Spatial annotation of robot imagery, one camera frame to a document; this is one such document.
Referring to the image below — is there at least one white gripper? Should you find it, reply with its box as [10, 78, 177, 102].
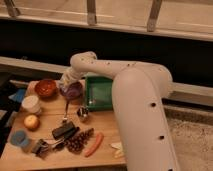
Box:
[59, 67, 80, 88]

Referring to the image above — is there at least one purple bowl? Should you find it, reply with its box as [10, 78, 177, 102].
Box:
[59, 82, 83, 100]

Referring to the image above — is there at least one white-blue towel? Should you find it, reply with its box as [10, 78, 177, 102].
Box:
[60, 85, 74, 96]

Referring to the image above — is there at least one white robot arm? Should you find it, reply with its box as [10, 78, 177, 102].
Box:
[59, 51, 181, 171]

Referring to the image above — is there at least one orange bowl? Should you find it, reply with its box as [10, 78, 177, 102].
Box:
[34, 79, 57, 98]

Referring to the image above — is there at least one metal spoon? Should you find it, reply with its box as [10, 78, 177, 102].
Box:
[62, 100, 69, 124]

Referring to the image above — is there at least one green plastic tray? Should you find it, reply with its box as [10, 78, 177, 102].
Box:
[85, 76, 113, 111]

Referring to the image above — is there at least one small metal cup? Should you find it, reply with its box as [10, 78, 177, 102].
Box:
[77, 107, 89, 122]

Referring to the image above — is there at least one white cup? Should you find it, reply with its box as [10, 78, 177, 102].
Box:
[22, 95, 41, 114]

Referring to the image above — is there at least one dark brown block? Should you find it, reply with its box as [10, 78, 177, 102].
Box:
[52, 122, 75, 140]

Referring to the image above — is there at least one blue cloth at edge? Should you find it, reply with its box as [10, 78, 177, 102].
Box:
[9, 88, 26, 103]

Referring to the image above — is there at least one wooden board table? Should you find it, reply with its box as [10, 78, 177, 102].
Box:
[0, 79, 128, 171]

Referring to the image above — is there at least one yellow apple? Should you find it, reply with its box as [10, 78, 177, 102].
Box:
[24, 115, 40, 131]

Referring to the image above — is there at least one bunch of dark grapes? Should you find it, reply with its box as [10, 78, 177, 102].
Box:
[66, 128, 94, 153]

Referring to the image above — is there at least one orange carrot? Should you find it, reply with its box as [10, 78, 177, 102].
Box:
[84, 132, 104, 157]

